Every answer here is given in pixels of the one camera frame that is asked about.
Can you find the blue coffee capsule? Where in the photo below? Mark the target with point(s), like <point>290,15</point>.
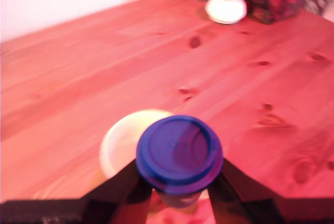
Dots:
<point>180,148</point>

